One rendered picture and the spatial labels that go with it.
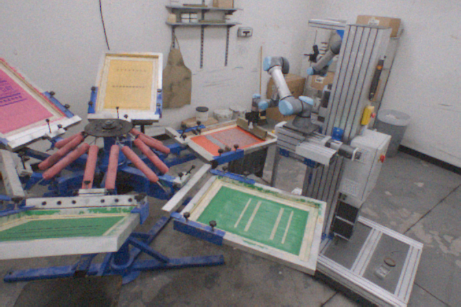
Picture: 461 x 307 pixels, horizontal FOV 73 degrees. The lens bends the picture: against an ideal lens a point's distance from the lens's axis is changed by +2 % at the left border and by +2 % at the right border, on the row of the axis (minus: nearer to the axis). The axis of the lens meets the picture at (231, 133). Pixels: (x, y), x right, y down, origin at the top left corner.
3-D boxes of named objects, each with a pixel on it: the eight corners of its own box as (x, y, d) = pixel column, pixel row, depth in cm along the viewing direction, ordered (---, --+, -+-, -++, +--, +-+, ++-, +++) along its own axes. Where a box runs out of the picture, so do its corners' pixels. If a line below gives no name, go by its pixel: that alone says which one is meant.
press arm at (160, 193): (283, 232, 189) (285, 225, 187) (281, 239, 184) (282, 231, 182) (117, 180, 226) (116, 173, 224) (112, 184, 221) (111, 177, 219)
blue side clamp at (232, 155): (239, 154, 260) (240, 146, 258) (243, 157, 257) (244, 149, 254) (210, 164, 243) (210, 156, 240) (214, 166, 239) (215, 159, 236)
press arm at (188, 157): (241, 142, 300) (242, 137, 297) (245, 144, 295) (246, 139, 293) (113, 181, 226) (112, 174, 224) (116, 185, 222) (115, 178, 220)
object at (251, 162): (258, 168, 304) (262, 138, 290) (264, 172, 298) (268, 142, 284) (221, 182, 276) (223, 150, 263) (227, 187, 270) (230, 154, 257)
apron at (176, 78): (189, 103, 485) (190, 33, 441) (192, 104, 480) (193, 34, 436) (158, 108, 454) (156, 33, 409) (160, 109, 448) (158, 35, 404)
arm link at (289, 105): (305, 109, 230) (280, 53, 252) (288, 110, 224) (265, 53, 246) (298, 117, 240) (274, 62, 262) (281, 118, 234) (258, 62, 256)
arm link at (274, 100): (289, 53, 259) (274, 103, 288) (278, 53, 255) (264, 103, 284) (296, 59, 251) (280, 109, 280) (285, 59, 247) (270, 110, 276)
